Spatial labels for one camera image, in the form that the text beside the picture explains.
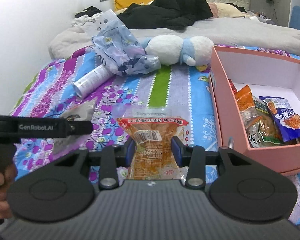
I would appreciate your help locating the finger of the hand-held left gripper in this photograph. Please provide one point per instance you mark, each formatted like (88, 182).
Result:
(80, 128)

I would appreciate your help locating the black jacket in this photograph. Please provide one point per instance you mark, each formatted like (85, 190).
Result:
(177, 7)

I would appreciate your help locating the grey duvet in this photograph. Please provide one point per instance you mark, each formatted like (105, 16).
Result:
(240, 35)

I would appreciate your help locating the large orange red snack packet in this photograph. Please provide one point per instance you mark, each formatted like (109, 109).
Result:
(152, 150)

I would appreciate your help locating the white and blue plush toy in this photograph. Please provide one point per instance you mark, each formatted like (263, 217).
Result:
(165, 50)

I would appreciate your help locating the person's left hand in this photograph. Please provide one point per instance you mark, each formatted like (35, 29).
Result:
(2, 187)

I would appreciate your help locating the pink cardboard box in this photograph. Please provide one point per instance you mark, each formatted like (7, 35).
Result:
(277, 160)

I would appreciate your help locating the pile of clothes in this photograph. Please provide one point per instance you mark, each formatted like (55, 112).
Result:
(87, 15)

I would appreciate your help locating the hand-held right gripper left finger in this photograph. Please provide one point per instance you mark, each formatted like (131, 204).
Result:
(130, 155)

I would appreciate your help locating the small red snack packet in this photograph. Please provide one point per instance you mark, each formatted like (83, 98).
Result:
(232, 86)

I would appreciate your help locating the blue snack packet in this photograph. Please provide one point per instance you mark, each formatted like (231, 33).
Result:
(287, 120)

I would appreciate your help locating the small dark snack packet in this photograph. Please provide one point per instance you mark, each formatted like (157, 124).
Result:
(82, 110)

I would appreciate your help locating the purple floral printed quilt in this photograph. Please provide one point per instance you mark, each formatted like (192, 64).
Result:
(165, 92)

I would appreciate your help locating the brown striped red label packet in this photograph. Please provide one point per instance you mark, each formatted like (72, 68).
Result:
(243, 100)

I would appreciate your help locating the beige pink pillow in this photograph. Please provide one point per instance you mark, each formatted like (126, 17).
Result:
(225, 10)

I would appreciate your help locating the white cylindrical can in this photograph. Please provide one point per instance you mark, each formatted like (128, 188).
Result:
(92, 80)

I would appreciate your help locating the cluster of small bedside bottles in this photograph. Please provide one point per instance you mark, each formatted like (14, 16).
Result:
(261, 16)

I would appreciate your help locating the crumpled clear plastic bag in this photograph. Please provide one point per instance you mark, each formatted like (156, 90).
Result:
(115, 45)

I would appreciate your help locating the white snack packet red label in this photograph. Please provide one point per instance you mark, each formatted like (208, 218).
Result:
(260, 130)

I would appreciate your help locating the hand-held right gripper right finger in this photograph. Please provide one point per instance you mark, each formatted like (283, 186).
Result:
(176, 152)

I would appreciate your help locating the yellow pillow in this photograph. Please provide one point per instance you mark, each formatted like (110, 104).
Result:
(125, 1)

